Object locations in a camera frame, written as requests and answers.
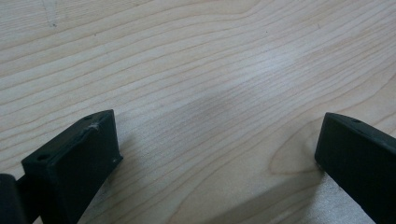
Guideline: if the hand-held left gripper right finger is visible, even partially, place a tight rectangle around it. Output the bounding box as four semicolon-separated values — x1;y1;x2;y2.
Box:
314;112;396;224

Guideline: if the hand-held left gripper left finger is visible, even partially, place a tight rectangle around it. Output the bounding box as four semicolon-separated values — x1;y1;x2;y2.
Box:
21;109;124;224

